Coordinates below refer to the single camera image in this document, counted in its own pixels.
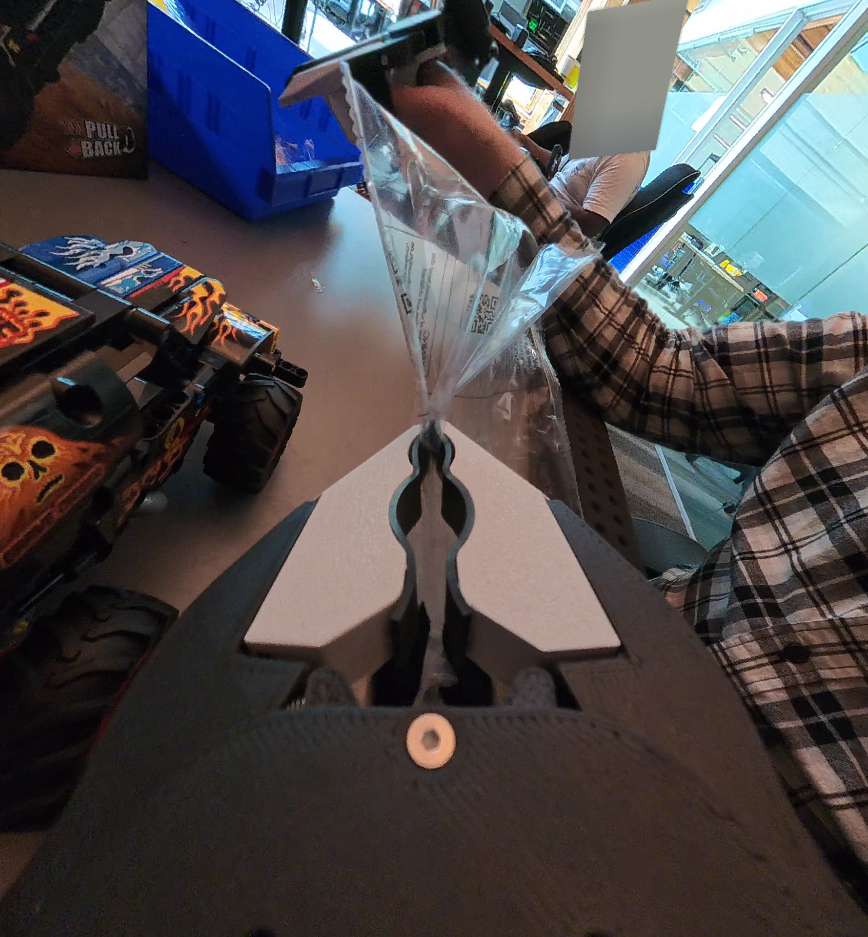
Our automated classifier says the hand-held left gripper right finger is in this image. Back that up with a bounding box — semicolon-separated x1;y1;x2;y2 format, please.
437;423;624;707

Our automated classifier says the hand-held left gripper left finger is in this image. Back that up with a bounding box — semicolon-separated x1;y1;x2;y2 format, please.
243;423;427;707

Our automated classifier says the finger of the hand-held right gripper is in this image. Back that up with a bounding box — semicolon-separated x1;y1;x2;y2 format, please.
292;9;447;74
279;61;358;108

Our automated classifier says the clear plastic bag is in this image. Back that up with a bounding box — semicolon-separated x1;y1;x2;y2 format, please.
340;62;600;689

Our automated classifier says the dark toy box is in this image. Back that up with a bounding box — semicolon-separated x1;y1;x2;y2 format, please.
0;0;149;181

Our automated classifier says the flame-printed toy monster truck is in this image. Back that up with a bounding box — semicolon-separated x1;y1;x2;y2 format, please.
0;233;310;833

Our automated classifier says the person's right forearm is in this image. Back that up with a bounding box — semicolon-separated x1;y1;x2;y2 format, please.
448;110;868;467

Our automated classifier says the grey desk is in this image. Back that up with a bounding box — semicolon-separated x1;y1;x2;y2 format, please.
0;164;435;901

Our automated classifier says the person's right hand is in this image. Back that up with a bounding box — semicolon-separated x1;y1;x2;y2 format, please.
393;62;482;143

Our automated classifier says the brown workbench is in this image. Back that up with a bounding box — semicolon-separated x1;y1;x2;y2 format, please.
486;20;578;105

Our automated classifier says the blue storage bin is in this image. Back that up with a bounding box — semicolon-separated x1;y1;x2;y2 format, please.
147;0;366;222

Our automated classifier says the black perforated chair armrest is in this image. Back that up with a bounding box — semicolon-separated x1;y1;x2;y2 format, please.
562;395;644;573

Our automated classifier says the grey chair seat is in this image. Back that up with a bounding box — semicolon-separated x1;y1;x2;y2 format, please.
642;518;710;581

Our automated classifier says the crinkled printed plastic bag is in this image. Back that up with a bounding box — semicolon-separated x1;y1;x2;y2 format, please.
470;329;583;518

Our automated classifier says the black office chair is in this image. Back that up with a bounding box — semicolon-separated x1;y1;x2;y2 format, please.
601;164;703;262

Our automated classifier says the person's plaid shirt torso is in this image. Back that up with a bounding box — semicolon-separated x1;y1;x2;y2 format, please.
657;344;868;931

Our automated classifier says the background shelving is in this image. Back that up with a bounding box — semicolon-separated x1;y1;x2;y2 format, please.
637;227;795;328

